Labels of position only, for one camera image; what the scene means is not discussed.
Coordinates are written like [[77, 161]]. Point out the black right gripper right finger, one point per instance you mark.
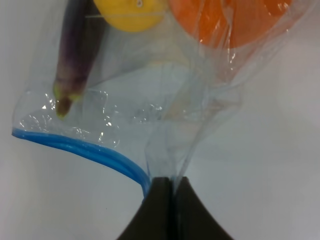
[[192, 220]]

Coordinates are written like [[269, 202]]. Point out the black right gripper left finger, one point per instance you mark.
[[152, 220]]

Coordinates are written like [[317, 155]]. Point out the clear zip bag blue seal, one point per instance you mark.
[[150, 98]]

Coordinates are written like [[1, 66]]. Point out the purple eggplant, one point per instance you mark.
[[82, 32]]

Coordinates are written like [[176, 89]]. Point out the orange fruit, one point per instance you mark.
[[232, 23]]

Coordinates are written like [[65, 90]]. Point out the yellow pear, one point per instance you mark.
[[132, 15]]

